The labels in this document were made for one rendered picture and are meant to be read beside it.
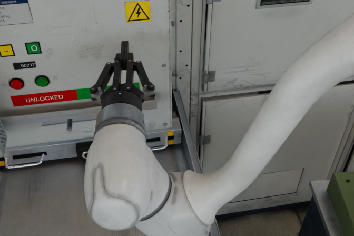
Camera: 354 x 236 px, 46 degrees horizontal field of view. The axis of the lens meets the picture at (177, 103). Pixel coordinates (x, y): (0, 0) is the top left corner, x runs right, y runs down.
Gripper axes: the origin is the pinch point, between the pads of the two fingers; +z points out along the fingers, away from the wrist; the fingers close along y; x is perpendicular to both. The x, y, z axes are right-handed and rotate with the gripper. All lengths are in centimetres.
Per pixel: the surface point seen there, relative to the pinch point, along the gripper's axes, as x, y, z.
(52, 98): -16.3, -20.1, 6.1
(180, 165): -39.8, 12.0, 1.6
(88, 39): -0.1, -8.6, 7.3
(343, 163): -96, 90, 45
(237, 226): -125, 41, 34
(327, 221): -50, 52, -13
